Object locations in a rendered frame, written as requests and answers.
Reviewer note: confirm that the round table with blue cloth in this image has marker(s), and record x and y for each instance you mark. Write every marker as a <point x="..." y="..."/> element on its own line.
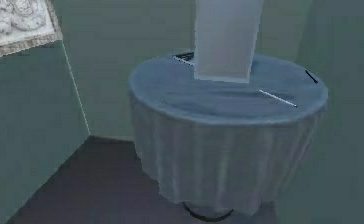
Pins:
<point x="223" y="156"/>

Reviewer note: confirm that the thin black pen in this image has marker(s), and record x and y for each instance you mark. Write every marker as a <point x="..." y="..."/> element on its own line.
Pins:
<point x="311" y="76"/>

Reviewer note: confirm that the black flat device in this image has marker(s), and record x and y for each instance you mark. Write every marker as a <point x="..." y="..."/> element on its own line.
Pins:
<point x="186" y="57"/>

